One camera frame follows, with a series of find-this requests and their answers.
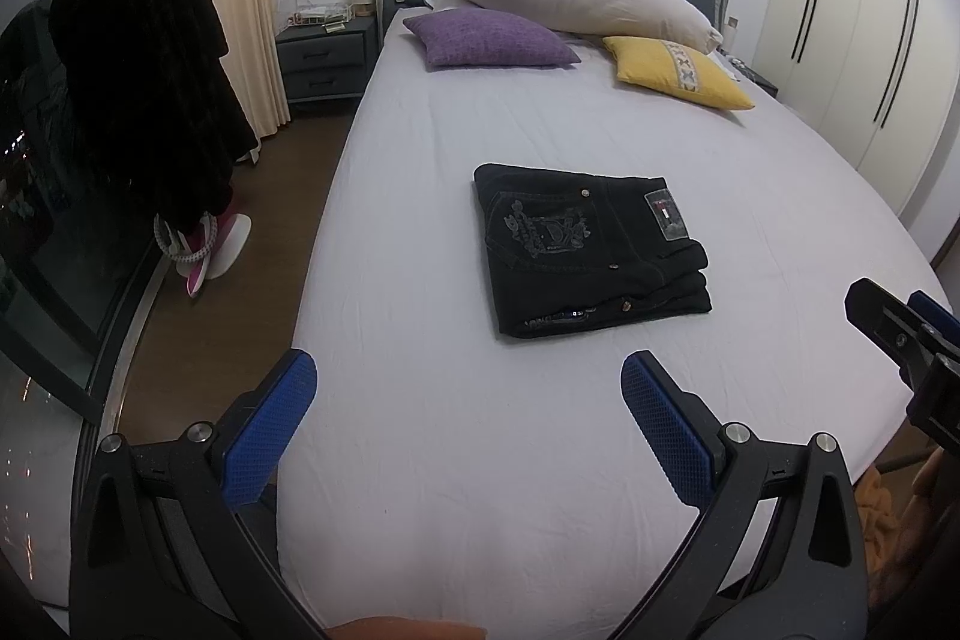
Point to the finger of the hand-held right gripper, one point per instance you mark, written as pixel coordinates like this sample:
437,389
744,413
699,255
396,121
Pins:
934,310
874,317

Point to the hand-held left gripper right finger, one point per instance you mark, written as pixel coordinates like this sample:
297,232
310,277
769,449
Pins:
667,430

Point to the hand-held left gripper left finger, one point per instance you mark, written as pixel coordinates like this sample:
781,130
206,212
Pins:
270,430

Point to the black pants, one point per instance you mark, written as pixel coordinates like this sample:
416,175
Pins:
570,265

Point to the person's left hand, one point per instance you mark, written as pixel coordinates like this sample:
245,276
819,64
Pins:
405,631

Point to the orange cloth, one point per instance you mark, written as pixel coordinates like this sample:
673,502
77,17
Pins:
877,505

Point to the white bed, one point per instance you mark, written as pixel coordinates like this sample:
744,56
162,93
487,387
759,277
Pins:
450,385

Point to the pink white garment steamer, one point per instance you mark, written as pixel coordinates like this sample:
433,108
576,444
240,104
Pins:
225,242

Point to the glass window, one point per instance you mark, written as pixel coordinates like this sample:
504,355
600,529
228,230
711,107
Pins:
45,310

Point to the dark nightstand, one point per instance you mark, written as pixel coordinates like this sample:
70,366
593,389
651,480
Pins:
757,81

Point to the white wardrobe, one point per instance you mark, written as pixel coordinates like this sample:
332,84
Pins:
847,10

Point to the yellow pillow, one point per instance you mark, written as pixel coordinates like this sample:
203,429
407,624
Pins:
652,63

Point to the grey nightstand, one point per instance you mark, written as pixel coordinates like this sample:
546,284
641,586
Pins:
322,63

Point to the dark hanging clothes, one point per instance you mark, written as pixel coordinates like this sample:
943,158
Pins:
142,70

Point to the clear plastic organiser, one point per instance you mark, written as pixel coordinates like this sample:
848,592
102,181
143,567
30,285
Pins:
311,14

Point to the cream curtain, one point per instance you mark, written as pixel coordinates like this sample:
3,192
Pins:
240,10

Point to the purple pillow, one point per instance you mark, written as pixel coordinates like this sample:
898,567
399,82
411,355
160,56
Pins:
487,40

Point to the small flat white pillow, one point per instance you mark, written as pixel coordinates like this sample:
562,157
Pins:
442,0

